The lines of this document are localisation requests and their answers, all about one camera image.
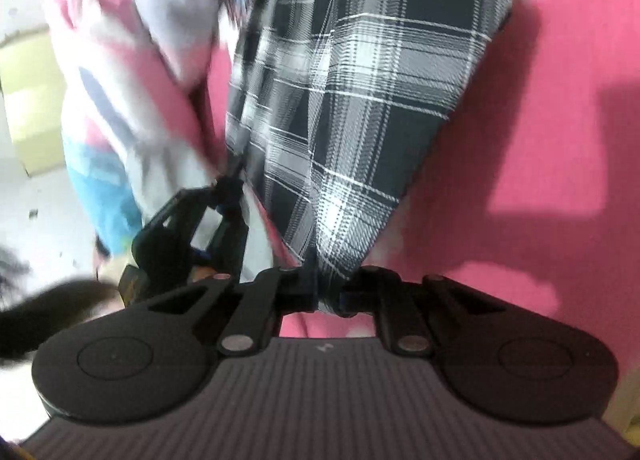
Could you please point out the pink floral blanket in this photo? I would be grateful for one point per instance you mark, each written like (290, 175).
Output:
(550, 139)

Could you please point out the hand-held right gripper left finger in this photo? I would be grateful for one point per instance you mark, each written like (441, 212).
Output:
(300, 297)

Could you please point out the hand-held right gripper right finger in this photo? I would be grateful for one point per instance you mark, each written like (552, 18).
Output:
(352, 300)

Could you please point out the pink printed duvet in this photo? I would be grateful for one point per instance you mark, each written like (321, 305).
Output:
(140, 64)

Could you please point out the black white plaid shirt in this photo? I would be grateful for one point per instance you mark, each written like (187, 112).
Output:
(360, 114)

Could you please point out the person's dark hair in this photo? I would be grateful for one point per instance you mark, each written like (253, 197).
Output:
(45, 310)

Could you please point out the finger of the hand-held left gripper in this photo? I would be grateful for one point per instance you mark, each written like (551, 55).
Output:
(230, 235)
(175, 217)

